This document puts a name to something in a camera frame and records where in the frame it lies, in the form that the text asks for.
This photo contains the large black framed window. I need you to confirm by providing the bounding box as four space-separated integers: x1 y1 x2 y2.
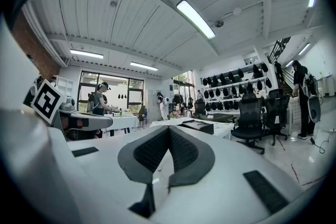
78 70 145 114

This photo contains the table with white cloth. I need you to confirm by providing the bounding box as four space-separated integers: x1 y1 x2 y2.
102 112 140 137

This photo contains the shelf of black bags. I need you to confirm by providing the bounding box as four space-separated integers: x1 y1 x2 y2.
201 61 274 113

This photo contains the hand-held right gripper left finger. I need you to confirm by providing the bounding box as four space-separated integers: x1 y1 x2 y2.
117 125 170 219

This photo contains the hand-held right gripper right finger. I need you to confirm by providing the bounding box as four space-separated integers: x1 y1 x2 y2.
167 125 216 193

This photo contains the black mesh office chair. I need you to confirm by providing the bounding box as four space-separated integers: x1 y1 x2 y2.
231 93 266 155
263 95 290 146

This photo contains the black staircase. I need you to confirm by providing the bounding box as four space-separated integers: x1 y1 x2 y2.
267 36 295 92

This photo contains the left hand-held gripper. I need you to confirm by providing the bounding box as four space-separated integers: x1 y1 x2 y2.
30 78 113 141

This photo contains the tan chair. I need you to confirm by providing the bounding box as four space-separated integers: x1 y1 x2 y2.
137 104 148 128

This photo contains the black box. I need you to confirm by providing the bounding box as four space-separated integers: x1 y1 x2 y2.
181 120 215 135

